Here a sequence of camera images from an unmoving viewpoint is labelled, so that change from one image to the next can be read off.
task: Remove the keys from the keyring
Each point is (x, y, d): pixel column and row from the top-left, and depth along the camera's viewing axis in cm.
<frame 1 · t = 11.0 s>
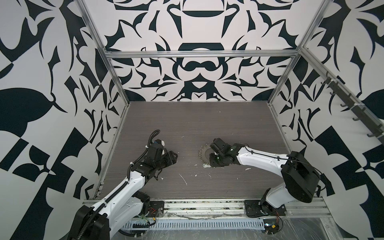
left hand: (174, 154, 83), fingers open
right hand: (211, 161, 86), fingers closed
mint green key tag: (205, 165, 91), on the table

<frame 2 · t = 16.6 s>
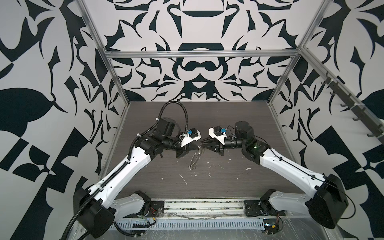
left hand: (197, 143, 70), fingers closed
right hand: (203, 142, 68), fingers closed
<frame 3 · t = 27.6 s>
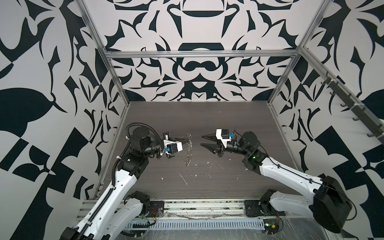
left hand: (187, 133, 64), fingers closed
right hand: (204, 140, 65), fingers open
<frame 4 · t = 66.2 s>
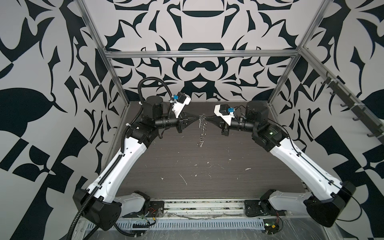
left hand: (198, 113, 62), fingers closed
right hand: (208, 117, 61), fingers closed
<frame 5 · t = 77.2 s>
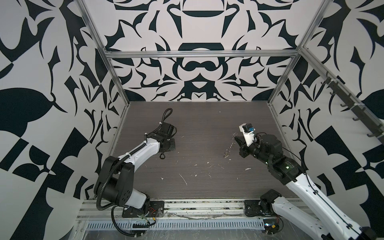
left hand: (170, 143, 90), fingers closed
right hand: (237, 136, 71), fingers closed
